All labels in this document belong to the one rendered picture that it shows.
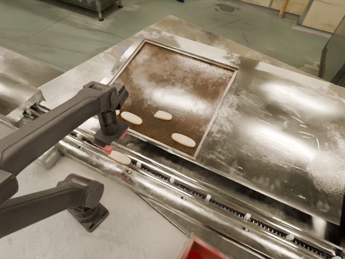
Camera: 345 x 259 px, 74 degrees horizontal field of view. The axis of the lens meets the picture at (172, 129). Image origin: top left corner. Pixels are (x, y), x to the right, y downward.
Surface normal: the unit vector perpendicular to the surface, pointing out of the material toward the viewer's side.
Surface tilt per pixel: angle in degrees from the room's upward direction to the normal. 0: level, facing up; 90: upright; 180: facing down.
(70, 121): 87
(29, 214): 88
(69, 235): 0
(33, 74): 0
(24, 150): 87
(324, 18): 90
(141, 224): 0
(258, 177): 10
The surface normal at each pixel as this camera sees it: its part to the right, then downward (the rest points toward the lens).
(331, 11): -0.44, 0.69
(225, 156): -0.03, -0.49
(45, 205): 0.96, 0.23
